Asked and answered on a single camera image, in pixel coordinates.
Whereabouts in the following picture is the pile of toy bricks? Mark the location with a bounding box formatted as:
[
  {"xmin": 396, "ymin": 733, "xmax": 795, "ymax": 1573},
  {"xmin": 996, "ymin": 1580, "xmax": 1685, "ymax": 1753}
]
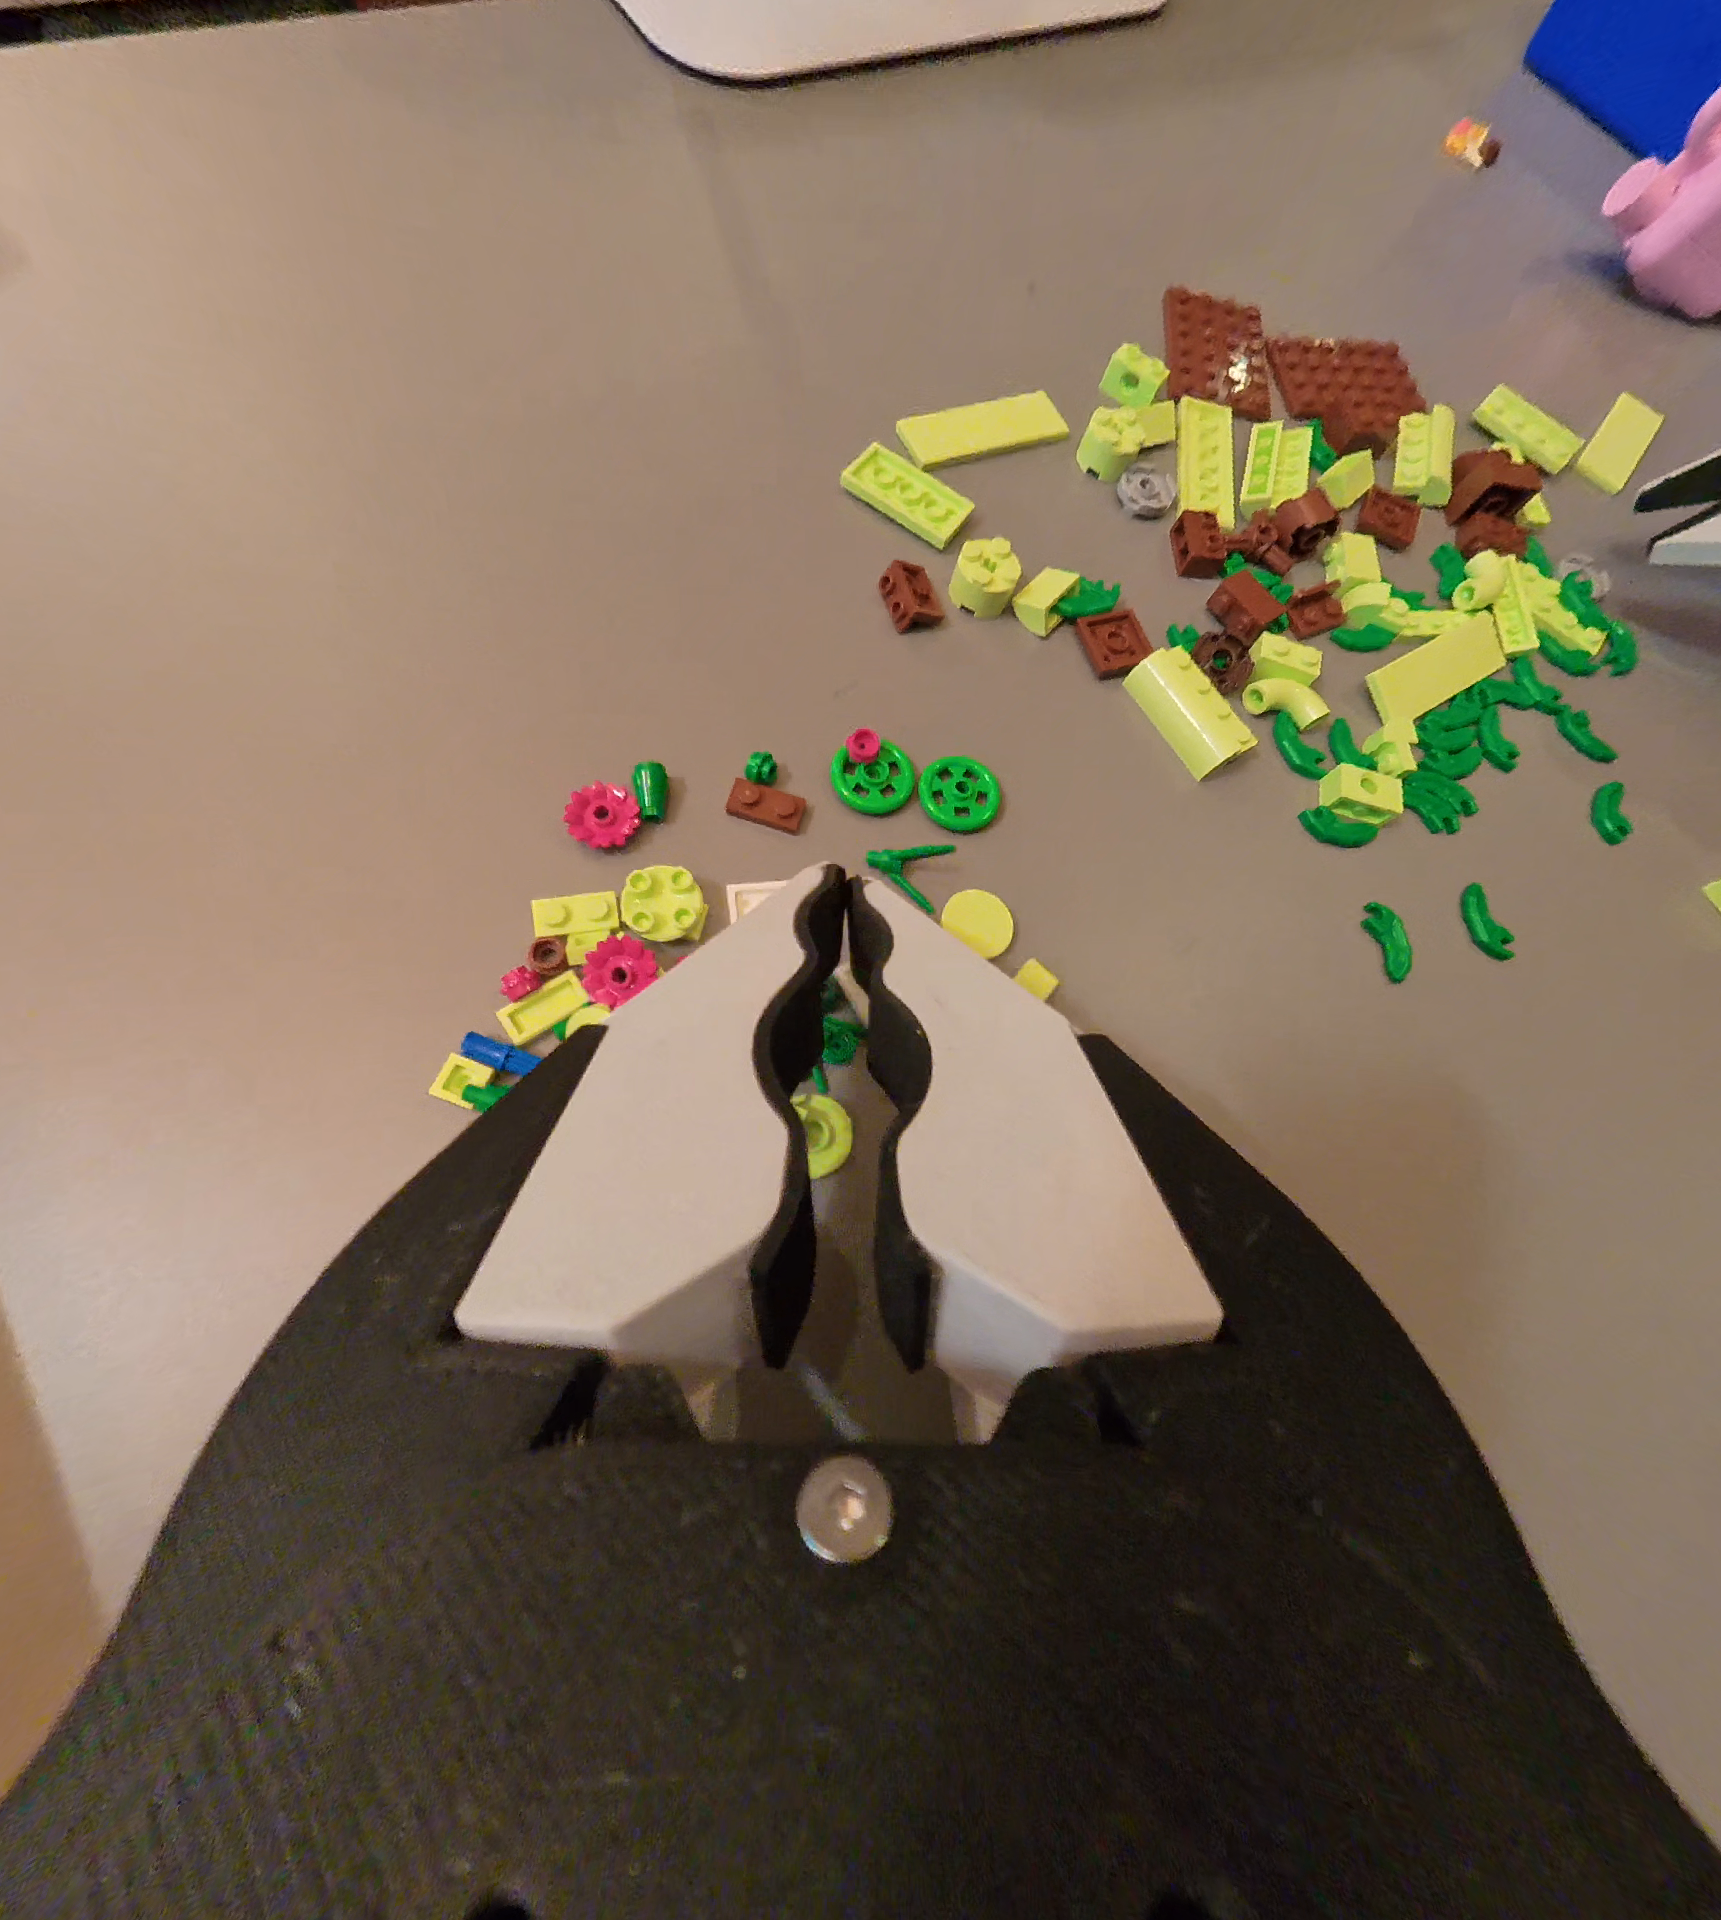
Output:
[{"xmin": 837, "ymin": 283, "xmax": 1668, "ymax": 983}]

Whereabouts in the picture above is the white book stand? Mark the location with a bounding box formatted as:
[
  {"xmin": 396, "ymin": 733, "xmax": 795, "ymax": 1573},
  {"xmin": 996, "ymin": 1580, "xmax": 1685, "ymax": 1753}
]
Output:
[{"xmin": 605, "ymin": 0, "xmax": 1168, "ymax": 84}]

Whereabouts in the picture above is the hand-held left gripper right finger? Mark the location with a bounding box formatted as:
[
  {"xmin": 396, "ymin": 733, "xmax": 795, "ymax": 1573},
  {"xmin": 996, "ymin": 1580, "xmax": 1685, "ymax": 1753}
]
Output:
[{"xmin": 850, "ymin": 871, "xmax": 1229, "ymax": 1445}]

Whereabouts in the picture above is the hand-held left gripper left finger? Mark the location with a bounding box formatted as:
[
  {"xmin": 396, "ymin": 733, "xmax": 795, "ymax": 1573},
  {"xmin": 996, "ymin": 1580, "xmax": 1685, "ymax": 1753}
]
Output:
[{"xmin": 455, "ymin": 862, "xmax": 852, "ymax": 1445}]

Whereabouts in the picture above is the pile of small toy pieces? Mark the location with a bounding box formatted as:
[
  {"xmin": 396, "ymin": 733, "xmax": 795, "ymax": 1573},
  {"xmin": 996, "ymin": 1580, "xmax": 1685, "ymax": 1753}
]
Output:
[{"xmin": 428, "ymin": 725, "xmax": 1065, "ymax": 1180}]

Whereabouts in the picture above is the blue labelled plastic bin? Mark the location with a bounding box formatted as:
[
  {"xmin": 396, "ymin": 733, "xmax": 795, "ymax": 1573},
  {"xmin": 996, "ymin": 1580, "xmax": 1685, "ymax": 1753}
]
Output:
[{"xmin": 1522, "ymin": 0, "xmax": 1721, "ymax": 302}]

